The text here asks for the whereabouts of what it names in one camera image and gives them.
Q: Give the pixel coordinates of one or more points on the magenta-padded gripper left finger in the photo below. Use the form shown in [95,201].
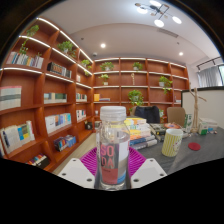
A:
[75,171]

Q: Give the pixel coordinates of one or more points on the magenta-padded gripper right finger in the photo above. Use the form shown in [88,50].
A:
[150,171]

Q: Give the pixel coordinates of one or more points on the clear water bottle red label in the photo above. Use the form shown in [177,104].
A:
[113,146]

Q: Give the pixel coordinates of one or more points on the yellow striped white mug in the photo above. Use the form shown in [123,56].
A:
[172,143]

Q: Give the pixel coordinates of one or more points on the colourful stack of books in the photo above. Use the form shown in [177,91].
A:
[140,133]

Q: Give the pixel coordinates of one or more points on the dark books with nebula cover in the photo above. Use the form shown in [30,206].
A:
[160,128]

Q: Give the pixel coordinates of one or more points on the dark blue office chair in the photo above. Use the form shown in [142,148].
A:
[146,114]

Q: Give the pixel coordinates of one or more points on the orange wooden shelf unit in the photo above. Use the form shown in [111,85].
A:
[50,110]

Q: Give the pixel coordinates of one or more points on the small green white box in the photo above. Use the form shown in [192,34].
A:
[203,128]

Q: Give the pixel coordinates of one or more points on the wooden artist mannequin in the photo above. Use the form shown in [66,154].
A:
[195,110]

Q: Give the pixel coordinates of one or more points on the grey curtain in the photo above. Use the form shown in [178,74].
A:
[209,76]

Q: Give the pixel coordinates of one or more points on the window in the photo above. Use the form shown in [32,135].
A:
[221,74]

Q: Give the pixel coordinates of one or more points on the round recessed ceiling light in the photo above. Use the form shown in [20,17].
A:
[180,53]
[103,45]

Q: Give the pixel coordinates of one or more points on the ceiling air vent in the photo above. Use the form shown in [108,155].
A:
[167,32]

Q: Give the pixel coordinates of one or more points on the branched ceiling lamp round bulbs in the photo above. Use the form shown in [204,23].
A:
[159,23]

